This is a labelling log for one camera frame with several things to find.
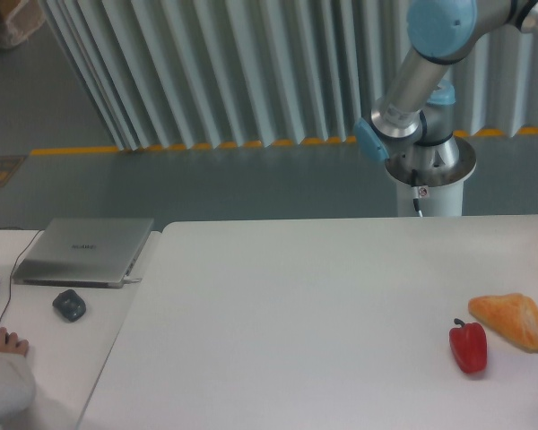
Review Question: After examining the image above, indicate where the person's hand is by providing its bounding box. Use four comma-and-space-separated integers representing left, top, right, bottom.
0, 327, 30, 357

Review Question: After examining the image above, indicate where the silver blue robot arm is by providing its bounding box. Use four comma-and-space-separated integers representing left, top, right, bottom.
353, 1, 538, 161

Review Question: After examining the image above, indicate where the grey sleeved forearm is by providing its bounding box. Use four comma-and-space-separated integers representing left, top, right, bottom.
0, 353, 36, 425

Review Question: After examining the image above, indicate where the red bell pepper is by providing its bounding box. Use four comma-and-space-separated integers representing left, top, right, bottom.
449, 318, 488, 374

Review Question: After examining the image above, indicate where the dark earbuds case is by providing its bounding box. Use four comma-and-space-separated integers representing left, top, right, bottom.
52, 289, 87, 323

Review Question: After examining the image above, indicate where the silver closed laptop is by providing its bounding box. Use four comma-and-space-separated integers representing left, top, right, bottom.
13, 218, 153, 288

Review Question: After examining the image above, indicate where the white pleated curtain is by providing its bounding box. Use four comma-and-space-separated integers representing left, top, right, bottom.
41, 1, 538, 151

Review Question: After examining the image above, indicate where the triangular bread pastry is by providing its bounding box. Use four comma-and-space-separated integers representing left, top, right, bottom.
467, 293, 538, 353

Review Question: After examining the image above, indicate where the black mouse cable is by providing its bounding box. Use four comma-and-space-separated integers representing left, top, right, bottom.
0, 227, 45, 331

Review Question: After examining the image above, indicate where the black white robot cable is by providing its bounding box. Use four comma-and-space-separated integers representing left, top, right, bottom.
410, 168, 426, 219

